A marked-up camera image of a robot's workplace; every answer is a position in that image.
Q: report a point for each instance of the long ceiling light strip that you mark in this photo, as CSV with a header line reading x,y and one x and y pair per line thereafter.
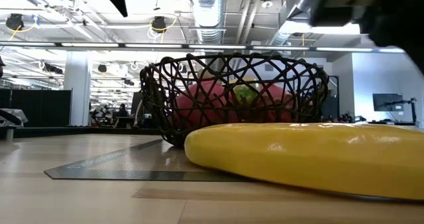
x,y
152,45

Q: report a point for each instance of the pink dragon fruit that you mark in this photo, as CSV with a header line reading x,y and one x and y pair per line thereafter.
x,y
198,98
281,101

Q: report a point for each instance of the dark background screen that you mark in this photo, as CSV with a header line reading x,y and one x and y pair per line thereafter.
x,y
136,104

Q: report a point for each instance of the yellow banana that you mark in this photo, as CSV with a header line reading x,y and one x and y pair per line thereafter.
x,y
298,157

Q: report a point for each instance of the black room partition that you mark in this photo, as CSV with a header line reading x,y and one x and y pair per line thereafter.
x,y
39,108

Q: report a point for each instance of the black-bordered table mat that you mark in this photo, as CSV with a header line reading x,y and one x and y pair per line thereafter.
x,y
139,166

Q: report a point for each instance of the dark computer monitor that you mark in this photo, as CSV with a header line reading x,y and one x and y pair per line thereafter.
x,y
387,102

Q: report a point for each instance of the silver slanted ceiling duct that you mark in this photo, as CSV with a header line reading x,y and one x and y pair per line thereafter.
x,y
298,5

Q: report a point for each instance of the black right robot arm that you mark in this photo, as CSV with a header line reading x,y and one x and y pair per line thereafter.
x,y
397,18

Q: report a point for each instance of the person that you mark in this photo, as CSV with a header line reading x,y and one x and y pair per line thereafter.
x,y
122,112

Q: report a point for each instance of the silver spiral ceiling duct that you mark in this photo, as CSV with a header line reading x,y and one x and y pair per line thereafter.
x,y
208,15

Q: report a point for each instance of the black aluminium table frame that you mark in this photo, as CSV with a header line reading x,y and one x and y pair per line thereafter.
x,y
83,131

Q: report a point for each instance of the white building column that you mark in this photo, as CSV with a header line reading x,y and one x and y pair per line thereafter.
x,y
77,88

